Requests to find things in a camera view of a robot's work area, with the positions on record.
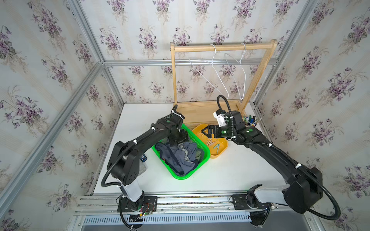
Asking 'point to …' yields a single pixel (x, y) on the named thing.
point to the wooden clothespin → (209, 141)
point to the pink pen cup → (250, 124)
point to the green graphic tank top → (199, 155)
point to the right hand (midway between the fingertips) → (210, 131)
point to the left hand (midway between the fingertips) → (185, 142)
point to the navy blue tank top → (181, 157)
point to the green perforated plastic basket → (194, 138)
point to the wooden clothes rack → (192, 112)
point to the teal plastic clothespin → (217, 146)
